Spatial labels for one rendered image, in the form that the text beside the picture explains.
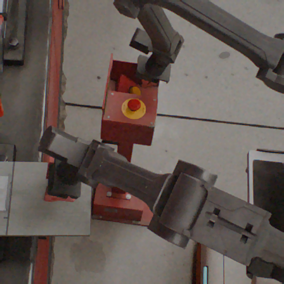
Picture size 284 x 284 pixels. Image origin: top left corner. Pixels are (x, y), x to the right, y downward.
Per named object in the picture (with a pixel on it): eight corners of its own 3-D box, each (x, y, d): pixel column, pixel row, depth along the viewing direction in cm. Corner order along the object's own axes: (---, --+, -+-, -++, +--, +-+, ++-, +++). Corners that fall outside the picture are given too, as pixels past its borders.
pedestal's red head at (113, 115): (151, 146, 186) (157, 116, 170) (99, 139, 185) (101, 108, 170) (157, 93, 195) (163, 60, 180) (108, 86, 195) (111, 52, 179)
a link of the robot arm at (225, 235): (236, 276, 74) (269, 200, 74) (146, 228, 81) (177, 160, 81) (316, 298, 112) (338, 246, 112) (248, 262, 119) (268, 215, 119)
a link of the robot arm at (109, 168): (195, 253, 81) (228, 180, 82) (161, 238, 79) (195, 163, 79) (94, 190, 120) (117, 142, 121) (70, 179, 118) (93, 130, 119)
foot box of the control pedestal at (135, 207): (153, 227, 243) (156, 215, 233) (91, 219, 243) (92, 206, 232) (157, 182, 253) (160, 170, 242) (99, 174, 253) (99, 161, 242)
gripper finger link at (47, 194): (32, 206, 133) (51, 191, 126) (34, 177, 136) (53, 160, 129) (59, 213, 136) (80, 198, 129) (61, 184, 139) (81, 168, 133)
